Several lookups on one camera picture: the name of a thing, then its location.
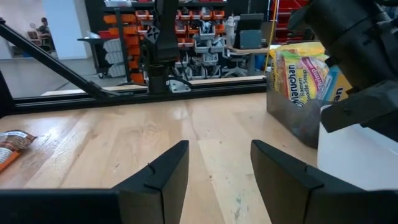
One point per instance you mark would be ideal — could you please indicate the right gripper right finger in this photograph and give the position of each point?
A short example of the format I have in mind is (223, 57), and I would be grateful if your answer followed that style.
(289, 193)

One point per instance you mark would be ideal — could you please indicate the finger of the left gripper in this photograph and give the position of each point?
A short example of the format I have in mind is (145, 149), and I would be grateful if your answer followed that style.
(367, 105)

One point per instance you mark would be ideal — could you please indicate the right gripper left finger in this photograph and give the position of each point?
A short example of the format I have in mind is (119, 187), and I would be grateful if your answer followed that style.
(155, 196)

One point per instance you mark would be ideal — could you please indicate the blue ramen packet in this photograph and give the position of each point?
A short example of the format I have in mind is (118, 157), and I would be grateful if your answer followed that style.
(335, 87)

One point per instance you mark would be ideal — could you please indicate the yellow Maruchan ramen packet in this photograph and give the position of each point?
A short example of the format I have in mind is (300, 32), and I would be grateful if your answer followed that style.
(298, 48)

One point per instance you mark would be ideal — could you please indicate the pink green ramen packet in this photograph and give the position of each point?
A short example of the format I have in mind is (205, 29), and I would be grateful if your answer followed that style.
(298, 77)

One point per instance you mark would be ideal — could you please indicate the brown snack packet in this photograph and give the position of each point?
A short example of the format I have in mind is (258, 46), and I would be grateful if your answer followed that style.
(12, 143)

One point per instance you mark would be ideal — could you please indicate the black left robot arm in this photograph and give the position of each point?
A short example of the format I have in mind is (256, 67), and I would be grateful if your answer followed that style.
(163, 37)

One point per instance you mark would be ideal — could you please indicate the white plastic bin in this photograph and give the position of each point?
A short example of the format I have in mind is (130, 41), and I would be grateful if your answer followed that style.
(357, 161)

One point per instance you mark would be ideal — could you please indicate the red storage rack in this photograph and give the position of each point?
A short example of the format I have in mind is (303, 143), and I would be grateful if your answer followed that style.
(289, 18)

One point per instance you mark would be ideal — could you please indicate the grey translucent plastic bin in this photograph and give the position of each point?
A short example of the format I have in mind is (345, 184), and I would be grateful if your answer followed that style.
(289, 118)

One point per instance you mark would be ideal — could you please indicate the dark grey equipment box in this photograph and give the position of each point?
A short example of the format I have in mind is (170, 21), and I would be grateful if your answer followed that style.
(250, 39)

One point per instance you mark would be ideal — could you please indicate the wooden background table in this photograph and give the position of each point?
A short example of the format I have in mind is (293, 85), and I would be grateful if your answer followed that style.
(248, 50)

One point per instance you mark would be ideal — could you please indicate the shelf with orange bins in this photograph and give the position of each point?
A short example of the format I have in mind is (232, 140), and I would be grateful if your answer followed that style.
(192, 31)

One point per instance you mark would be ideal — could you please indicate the person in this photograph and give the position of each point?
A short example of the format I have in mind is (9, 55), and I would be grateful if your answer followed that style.
(45, 31)

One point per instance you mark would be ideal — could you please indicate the black aluminium table frame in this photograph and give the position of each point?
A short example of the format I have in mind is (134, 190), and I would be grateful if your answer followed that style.
(62, 71)

